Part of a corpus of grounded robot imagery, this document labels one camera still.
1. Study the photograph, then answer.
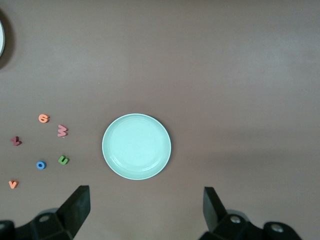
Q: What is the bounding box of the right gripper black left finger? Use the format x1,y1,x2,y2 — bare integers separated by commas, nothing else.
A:
14,185,91,240

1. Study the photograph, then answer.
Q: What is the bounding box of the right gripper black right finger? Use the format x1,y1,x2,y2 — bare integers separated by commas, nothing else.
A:
197,186,304,240

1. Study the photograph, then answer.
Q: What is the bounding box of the pink foam letter W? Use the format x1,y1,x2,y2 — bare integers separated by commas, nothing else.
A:
57,124,69,138

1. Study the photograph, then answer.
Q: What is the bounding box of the pale green plate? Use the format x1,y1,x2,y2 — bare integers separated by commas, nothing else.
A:
101,113,173,181

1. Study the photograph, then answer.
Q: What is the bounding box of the dark red foam letter Z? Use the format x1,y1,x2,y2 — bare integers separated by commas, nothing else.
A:
9,136,23,147

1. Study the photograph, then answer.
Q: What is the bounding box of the beige plate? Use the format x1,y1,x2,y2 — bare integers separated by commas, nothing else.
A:
0,19,6,57

